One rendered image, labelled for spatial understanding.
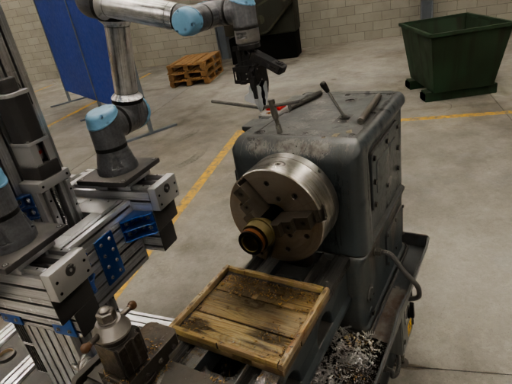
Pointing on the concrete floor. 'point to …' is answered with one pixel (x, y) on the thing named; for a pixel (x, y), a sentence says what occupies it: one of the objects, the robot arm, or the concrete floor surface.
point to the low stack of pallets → (195, 68)
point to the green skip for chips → (455, 54)
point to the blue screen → (81, 53)
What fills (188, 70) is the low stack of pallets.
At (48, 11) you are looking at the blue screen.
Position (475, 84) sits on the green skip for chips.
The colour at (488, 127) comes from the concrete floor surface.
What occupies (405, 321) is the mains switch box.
